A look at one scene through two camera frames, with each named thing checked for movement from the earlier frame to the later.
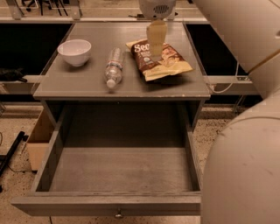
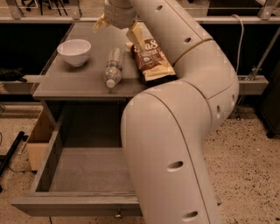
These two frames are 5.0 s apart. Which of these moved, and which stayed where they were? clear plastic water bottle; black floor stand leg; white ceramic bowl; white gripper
Moved: white gripper
Stayed: white ceramic bowl; black floor stand leg; clear plastic water bottle
